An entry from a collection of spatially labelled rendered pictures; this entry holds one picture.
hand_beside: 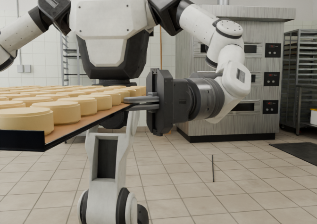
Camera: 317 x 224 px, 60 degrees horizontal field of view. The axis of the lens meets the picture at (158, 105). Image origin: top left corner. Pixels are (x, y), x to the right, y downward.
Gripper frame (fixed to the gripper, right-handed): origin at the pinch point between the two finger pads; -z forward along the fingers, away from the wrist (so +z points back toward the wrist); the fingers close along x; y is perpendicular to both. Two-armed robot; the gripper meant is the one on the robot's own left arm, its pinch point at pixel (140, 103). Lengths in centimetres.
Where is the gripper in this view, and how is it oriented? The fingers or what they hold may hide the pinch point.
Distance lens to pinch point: 49.3
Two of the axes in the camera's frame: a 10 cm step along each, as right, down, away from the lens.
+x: 0.0, -9.9, -1.0
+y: 6.1, 0.8, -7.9
